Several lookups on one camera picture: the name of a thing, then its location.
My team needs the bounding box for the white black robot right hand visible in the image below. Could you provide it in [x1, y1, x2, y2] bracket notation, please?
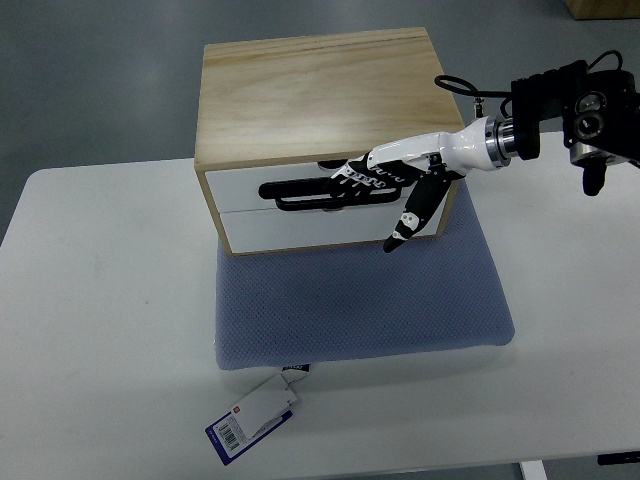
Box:
[324, 117, 517, 253]

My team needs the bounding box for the black drawer handle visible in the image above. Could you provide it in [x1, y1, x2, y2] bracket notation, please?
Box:
[258, 177, 405, 212]

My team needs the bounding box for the white drawer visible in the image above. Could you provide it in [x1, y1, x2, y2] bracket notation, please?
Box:
[205, 152, 461, 211]

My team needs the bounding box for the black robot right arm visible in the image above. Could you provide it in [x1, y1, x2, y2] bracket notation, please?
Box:
[510, 60, 639, 197]

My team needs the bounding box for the wooden drawer cabinet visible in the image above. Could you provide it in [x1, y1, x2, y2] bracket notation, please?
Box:
[194, 28, 463, 255]

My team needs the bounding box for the blue-grey mesh cushion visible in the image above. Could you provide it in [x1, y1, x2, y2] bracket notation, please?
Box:
[215, 185, 515, 370]

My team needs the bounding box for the cardboard box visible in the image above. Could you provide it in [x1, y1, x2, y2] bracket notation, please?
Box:
[564, 0, 640, 20]

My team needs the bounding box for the white table leg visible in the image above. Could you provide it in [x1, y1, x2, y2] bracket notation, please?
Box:
[519, 460, 548, 480]

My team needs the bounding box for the white blue product tag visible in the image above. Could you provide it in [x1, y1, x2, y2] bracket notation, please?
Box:
[204, 364, 311, 466]

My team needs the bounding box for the black object table edge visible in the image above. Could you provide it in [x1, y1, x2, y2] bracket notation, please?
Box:
[597, 451, 640, 466]

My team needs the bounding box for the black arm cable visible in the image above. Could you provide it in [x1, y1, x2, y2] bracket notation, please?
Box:
[433, 48, 626, 116]

